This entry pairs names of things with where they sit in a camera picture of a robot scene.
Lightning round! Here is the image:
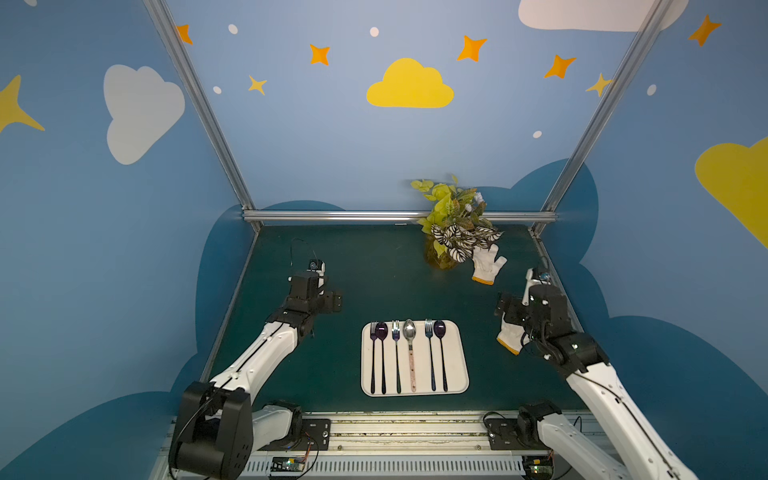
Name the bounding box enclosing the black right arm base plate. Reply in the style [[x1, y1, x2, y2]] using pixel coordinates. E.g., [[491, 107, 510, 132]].
[[481, 415, 554, 450]]

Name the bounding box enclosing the glass vase with leafy plant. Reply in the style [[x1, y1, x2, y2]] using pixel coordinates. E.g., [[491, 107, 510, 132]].
[[411, 176, 503, 270]]

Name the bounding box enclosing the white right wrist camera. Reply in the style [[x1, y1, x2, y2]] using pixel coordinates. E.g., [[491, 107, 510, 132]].
[[521, 267, 552, 306]]

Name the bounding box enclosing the white glove yellow cuff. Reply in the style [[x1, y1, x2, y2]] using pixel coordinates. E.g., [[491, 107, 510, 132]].
[[497, 320, 528, 355], [472, 244, 507, 285]]

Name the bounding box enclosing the white glove yellow cuff near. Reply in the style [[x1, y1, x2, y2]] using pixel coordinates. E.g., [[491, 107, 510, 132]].
[[497, 320, 528, 355]]

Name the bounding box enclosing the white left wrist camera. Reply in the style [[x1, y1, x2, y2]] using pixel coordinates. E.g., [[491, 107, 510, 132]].
[[307, 258, 326, 290]]

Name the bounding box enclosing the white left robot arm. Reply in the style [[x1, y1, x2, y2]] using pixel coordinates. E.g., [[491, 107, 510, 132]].
[[168, 259, 342, 479]]

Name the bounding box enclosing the white glove yellow cuff far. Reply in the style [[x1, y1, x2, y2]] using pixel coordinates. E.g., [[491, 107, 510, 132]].
[[472, 244, 507, 285]]

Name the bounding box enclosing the pink handled silver spoon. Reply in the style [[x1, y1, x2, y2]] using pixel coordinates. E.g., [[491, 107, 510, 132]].
[[403, 319, 417, 393]]

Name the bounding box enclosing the aluminium frame post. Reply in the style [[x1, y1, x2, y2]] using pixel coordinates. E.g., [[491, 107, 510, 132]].
[[143, 0, 262, 234], [531, 0, 674, 238]]

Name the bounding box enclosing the dark purple spoon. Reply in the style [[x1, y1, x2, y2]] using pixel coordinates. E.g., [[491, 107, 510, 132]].
[[433, 320, 448, 392]]

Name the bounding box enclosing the white rectangular tray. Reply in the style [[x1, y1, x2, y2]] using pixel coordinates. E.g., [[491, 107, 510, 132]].
[[360, 320, 470, 397]]

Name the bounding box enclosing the aluminium right frame post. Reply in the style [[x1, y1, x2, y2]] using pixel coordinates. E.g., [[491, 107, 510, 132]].
[[531, 0, 674, 238]]

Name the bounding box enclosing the left green circuit board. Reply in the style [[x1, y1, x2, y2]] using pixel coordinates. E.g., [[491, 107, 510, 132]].
[[269, 457, 306, 475]]

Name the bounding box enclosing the blue fork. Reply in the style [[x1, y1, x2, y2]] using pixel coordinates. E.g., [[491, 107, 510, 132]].
[[424, 320, 436, 392]]

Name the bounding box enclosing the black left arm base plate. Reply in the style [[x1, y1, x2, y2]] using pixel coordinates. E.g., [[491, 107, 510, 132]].
[[292, 418, 332, 452]]

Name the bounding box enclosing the aluminium back frame rail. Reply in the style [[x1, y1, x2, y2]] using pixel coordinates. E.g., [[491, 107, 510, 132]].
[[242, 210, 557, 224]]

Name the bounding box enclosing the right green circuit board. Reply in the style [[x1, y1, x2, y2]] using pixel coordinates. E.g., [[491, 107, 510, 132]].
[[522, 456, 554, 480]]

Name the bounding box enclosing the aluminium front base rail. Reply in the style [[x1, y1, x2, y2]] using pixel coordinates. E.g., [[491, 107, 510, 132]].
[[146, 411, 670, 480]]

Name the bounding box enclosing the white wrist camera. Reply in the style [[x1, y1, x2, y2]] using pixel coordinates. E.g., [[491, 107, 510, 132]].
[[521, 267, 552, 306], [307, 258, 326, 290]]

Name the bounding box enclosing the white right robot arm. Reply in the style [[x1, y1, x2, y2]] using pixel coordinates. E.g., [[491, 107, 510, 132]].
[[495, 283, 696, 479]]

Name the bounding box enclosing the aluminium left frame post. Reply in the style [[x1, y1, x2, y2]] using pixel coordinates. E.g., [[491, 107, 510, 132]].
[[143, 0, 262, 234]]

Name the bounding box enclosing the green circuit board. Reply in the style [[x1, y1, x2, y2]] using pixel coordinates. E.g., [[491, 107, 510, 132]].
[[269, 457, 306, 475], [522, 456, 554, 480]]

